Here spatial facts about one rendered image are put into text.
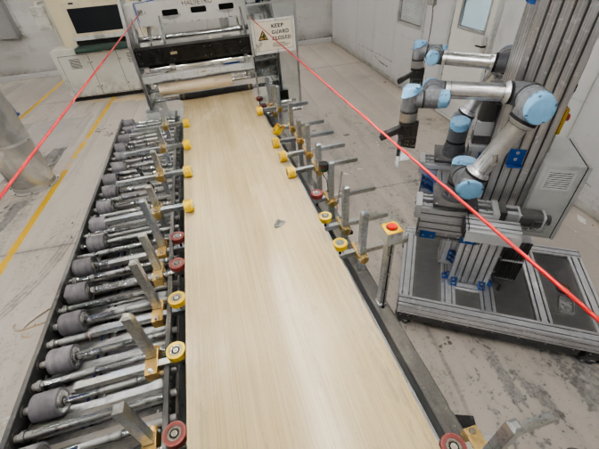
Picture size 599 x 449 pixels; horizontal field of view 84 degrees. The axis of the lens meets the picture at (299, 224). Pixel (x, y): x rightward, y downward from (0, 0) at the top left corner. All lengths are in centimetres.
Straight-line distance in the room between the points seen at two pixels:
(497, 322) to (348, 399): 144
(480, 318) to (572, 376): 62
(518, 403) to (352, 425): 145
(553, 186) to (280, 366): 163
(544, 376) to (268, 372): 186
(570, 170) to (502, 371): 128
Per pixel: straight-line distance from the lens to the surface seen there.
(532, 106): 165
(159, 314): 178
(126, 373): 165
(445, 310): 249
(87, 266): 225
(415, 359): 168
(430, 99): 157
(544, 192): 218
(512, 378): 264
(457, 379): 251
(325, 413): 132
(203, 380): 145
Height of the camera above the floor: 214
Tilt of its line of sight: 40 degrees down
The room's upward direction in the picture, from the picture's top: 5 degrees counter-clockwise
